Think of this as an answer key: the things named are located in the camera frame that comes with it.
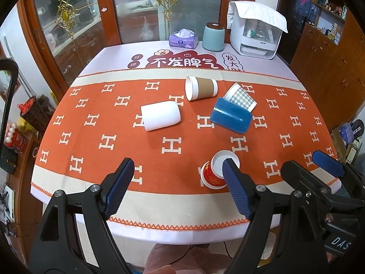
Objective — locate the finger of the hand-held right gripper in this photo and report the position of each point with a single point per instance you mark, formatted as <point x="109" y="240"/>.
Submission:
<point x="328" y="162"/>
<point x="296" y="177"/>

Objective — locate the dark woven basket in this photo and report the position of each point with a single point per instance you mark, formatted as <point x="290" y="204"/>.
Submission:
<point x="38" y="114"/>

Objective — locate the grey checkered paper cup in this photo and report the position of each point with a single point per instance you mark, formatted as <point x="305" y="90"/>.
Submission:
<point x="240" y="95"/>

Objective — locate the cardboard box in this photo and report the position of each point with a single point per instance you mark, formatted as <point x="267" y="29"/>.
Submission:
<point x="346" y="139"/>

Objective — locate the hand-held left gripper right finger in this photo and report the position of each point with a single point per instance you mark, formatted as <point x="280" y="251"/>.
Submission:
<point x="236" y="189"/>

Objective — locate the wooden glass door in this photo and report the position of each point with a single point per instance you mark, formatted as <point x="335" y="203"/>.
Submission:
<point x="137" y="14"/>
<point x="57" y="42"/>

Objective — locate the red paper cup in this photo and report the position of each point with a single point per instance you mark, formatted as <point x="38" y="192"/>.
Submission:
<point x="209" y="175"/>

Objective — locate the teal canister with brown lid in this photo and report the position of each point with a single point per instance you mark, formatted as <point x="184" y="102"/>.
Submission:
<point x="213" y="38"/>

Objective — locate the white countertop appliance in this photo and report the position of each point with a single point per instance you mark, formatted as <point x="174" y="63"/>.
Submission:
<point x="256" y="44"/>

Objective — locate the wooden cabinet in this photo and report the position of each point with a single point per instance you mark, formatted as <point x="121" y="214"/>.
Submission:
<point x="330" y="71"/>

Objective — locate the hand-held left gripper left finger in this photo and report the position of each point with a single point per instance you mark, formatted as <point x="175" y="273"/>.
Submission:
<point x="121" y="187"/>

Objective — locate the blue plastic cup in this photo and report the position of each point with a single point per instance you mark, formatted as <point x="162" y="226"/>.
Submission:
<point x="231" y="117"/>

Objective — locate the white cloth cover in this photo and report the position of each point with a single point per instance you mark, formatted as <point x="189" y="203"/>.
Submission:
<point x="256" y="12"/>

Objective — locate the wooden shelf with small items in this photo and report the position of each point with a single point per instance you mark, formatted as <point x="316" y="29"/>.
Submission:
<point x="330" y="8"/>

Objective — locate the dark entrance door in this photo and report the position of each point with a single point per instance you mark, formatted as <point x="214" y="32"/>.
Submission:
<point x="293" y="25"/>

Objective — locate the orange patterned tablecloth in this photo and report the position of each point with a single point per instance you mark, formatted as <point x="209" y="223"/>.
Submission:
<point x="99" y="125"/>

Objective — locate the white plastic cup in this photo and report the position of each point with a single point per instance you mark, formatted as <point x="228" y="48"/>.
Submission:
<point x="161" y="116"/>

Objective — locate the red snack package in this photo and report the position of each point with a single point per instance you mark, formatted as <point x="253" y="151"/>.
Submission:
<point x="15" y="138"/>

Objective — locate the purple tissue box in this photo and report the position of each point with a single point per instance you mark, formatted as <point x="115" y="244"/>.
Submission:
<point x="182" y="41"/>

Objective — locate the brown sleeved paper cup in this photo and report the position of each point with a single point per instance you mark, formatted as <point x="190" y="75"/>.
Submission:
<point x="204" y="88"/>

